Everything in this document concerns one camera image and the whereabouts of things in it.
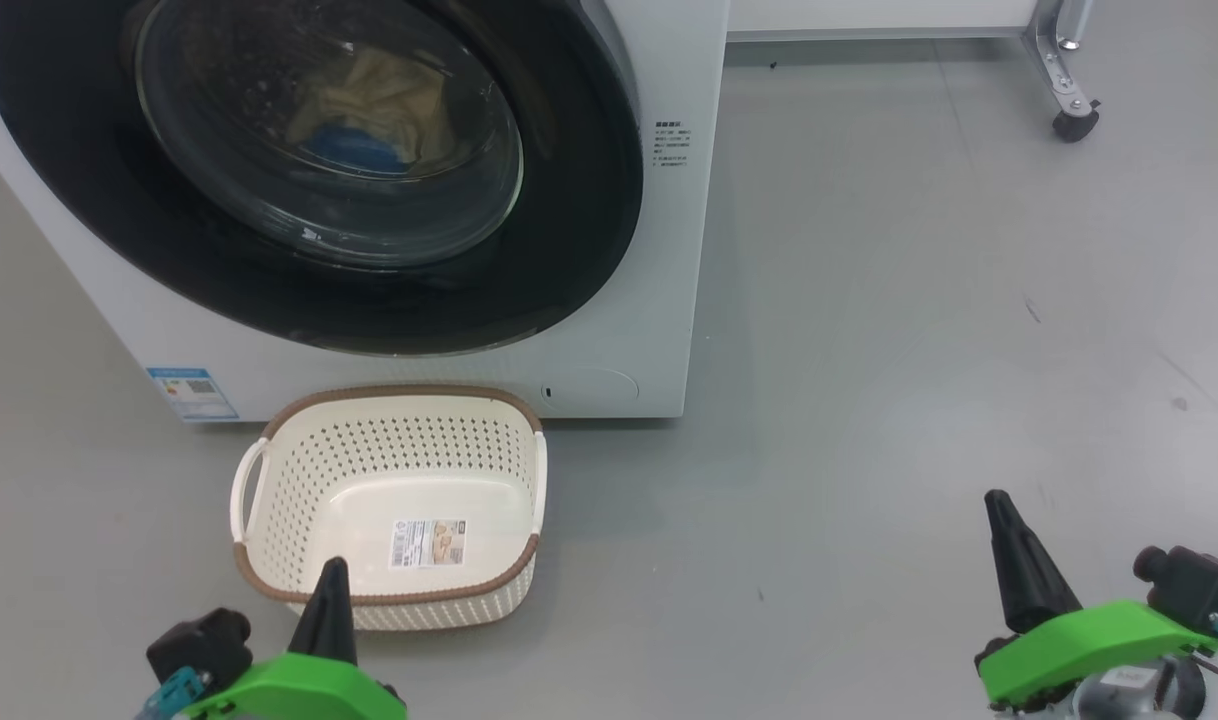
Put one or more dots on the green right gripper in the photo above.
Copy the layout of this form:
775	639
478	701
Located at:
1089	645

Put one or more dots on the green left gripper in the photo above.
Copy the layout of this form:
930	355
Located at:
299	690

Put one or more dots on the washing machine door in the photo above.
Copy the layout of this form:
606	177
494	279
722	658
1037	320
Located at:
569	250

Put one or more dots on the white front-load washing machine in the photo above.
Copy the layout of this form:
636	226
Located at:
669	300

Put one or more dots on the paper label inside basket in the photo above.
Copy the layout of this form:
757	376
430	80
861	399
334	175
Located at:
429	544

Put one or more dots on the cream perforated laundry basket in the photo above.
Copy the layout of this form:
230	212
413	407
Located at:
389	450

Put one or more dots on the blue energy label sticker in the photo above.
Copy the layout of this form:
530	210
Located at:
194	395

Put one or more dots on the metal stand leg with caster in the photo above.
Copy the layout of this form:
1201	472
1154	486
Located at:
1069	90

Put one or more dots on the white partition panel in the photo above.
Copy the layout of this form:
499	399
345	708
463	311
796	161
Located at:
869	15

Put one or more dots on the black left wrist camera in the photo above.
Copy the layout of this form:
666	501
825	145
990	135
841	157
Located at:
199	645

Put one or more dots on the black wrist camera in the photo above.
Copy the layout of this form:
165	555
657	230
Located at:
1194	585
199	645

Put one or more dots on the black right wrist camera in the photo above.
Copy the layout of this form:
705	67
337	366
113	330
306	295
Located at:
1194	585

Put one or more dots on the teal left camera connector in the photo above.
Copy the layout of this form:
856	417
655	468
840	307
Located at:
174	692

